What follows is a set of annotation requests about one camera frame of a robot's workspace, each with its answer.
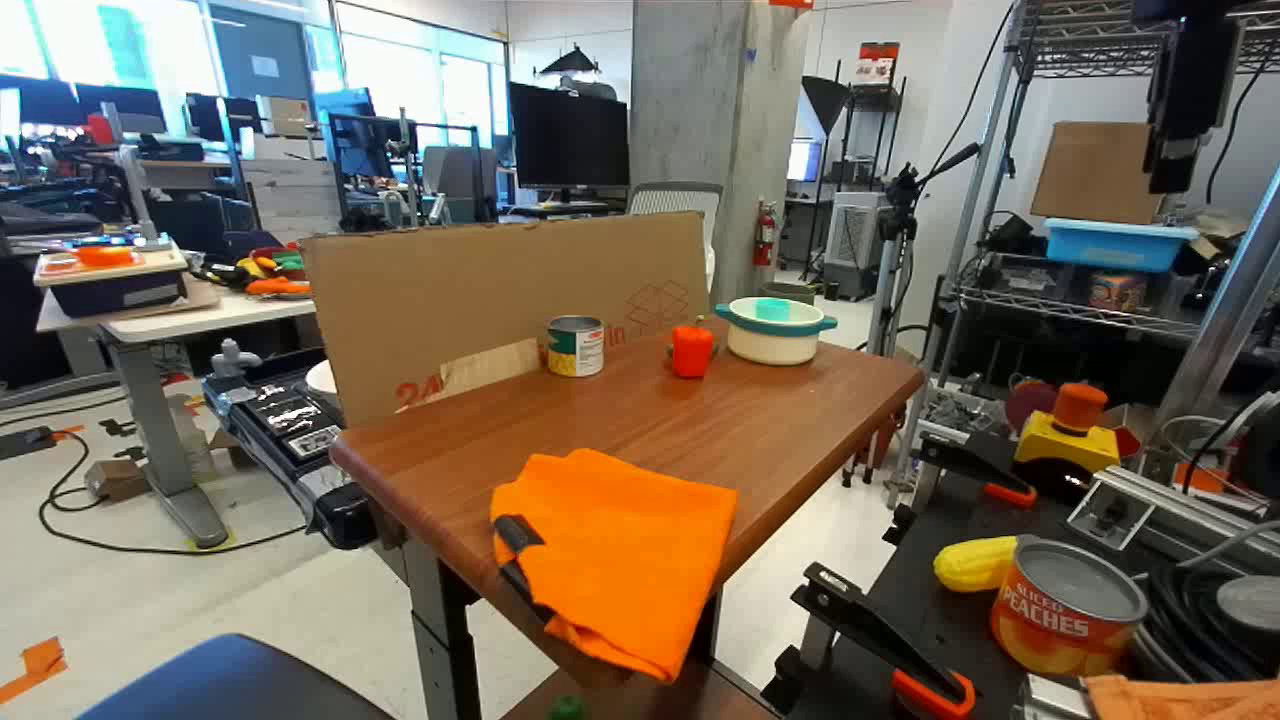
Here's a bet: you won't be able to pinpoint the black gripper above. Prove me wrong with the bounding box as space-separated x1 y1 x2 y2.
1135 0 1244 195

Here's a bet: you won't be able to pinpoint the orange toy pepper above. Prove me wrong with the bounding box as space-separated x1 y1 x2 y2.
664 321 719 386

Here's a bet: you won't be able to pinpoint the small brown cardboard panel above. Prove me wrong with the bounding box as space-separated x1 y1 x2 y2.
1031 121 1169 223

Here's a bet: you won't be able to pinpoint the blue plastic bin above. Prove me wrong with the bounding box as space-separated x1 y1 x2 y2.
1041 218 1199 281

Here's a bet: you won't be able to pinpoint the silver aluminium extrusion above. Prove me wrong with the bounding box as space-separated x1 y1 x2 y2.
1155 174 1280 433

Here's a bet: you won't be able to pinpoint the yellow box with red button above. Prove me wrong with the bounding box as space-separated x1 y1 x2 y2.
1013 382 1123 478

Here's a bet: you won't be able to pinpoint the red fire extinguisher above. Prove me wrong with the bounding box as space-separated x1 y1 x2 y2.
749 195 785 271

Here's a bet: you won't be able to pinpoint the teal and white bowl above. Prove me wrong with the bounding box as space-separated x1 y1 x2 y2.
713 291 840 371

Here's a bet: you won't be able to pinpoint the grey cylinder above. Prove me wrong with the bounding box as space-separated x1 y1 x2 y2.
1214 574 1280 642

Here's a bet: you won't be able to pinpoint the tin can with orange label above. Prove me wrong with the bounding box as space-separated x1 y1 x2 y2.
988 534 1154 679

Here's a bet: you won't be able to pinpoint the black computer monitor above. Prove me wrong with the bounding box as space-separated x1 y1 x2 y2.
508 82 633 201

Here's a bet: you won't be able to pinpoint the orange terry towel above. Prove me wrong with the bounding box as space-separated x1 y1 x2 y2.
1079 674 1280 720

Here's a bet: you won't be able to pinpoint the tin can green yellow label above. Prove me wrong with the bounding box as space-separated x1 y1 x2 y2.
545 311 609 382

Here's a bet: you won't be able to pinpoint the folded orange cloth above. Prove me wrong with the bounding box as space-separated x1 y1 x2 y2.
490 450 739 689

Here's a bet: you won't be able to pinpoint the large brown cardboard sheet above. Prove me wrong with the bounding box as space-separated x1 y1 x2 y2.
307 213 713 433

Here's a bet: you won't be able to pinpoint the orange items on desk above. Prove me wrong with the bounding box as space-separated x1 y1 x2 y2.
235 247 322 303

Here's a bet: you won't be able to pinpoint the white height-adjustable desk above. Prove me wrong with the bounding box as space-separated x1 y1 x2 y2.
34 281 323 554

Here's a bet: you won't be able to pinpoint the black box with orange item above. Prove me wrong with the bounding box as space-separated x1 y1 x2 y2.
34 246 192 321

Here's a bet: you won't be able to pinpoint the blue chair seat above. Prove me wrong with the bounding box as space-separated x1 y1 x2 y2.
78 631 394 720

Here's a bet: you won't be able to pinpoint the orange floor tape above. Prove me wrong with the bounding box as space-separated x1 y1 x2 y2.
0 635 70 707

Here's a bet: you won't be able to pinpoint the metal wire shelf rack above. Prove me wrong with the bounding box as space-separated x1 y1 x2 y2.
928 0 1280 406

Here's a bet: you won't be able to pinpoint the black tripod with camera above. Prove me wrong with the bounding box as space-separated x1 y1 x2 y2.
869 140 988 365

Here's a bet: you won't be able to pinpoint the coiled black cables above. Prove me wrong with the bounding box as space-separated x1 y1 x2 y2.
1140 525 1280 689

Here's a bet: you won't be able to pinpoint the black table leg frame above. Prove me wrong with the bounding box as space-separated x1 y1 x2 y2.
397 534 490 720

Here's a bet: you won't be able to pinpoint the black floor cable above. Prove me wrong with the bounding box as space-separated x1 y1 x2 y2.
37 425 312 560

